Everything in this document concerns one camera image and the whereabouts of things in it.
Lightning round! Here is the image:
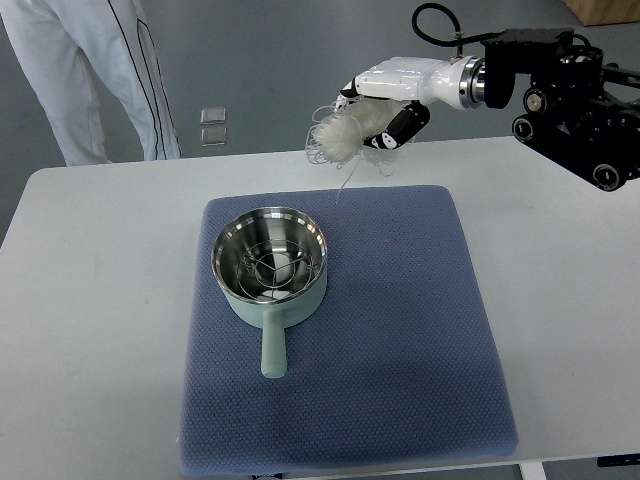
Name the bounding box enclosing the mint green steel pot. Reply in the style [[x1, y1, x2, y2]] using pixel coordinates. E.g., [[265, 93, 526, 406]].
[[211, 206, 328, 379]]

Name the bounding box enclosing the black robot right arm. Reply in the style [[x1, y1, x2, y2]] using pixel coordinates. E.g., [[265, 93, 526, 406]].
[[412, 2, 639, 191]]

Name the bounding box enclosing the person in white clothing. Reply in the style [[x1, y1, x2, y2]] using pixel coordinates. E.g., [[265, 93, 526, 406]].
[[1, 1, 181, 166]]

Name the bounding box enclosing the white vermicelli nest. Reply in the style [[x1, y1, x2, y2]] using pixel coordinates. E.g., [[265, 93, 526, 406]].
[[305, 97, 405, 189]]

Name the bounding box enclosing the wire steaming rack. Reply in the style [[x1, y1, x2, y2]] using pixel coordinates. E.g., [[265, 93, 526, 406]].
[[236, 240, 319, 303]]

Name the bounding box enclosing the metal floor plate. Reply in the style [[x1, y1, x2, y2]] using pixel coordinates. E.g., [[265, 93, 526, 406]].
[[200, 106, 227, 125], [200, 126, 227, 147]]

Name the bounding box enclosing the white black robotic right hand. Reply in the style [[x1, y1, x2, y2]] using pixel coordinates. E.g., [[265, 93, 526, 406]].
[[336, 56, 485, 150]]

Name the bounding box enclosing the upper metal floor plate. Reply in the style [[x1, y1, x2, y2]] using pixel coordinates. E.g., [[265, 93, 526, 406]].
[[200, 106, 227, 125]]

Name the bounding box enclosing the blue textured mat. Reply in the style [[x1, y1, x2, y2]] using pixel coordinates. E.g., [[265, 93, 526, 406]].
[[179, 186, 518, 477]]

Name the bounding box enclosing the lower metal floor plate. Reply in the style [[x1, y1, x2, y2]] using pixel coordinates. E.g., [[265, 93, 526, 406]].
[[200, 126, 227, 147]]

